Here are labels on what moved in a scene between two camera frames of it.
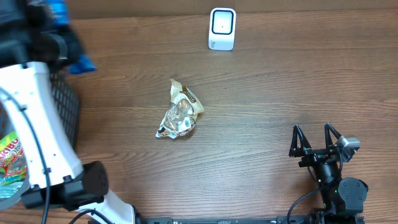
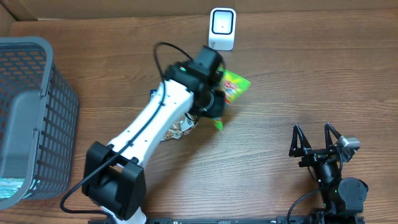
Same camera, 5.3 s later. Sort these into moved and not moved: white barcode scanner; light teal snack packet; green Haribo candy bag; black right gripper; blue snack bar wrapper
Moved: green Haribo candy bag; blue snack bar wrapper
Not moved: light teal snack packet; white barcode scanner; black right gripper
